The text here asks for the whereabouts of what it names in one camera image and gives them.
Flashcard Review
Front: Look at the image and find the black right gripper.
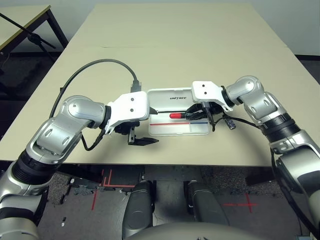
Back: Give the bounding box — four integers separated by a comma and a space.
185, 100, 226, 122

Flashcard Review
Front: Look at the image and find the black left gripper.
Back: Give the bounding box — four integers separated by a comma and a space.
114, 106, 160, 146

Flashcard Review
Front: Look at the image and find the red black whiteboard marker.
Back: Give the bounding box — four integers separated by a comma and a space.
169, 111, 191, 120

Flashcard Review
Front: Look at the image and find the white plastic pencil case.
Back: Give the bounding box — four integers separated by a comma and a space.
146, 87, 210, 137

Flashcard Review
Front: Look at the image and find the black table base beam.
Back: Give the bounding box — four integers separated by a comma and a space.
246, 166, 276, 186

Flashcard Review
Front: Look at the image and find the red tape cross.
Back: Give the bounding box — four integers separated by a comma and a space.
223, 193, 258, 213

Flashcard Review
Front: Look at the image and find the grey robot torso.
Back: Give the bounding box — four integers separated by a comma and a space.
124, 221, 271, 240

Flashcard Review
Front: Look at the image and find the black tripod stand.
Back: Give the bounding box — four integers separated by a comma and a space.
0, 12, 57, 63

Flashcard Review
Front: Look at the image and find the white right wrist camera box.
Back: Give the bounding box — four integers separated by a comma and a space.
191, 80, 235, 112

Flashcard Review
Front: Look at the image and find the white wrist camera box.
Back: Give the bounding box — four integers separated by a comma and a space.
191, 80, 235, 112
104, 91, 151, 135

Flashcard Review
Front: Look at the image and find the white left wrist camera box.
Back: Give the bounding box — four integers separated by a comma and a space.
104, 91, 151, 135

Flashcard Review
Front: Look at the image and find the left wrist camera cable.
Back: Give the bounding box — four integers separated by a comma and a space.
49, 58, 143, 152

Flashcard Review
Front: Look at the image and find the beige side table black frame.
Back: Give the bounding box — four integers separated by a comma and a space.
0, 4, 69, 58

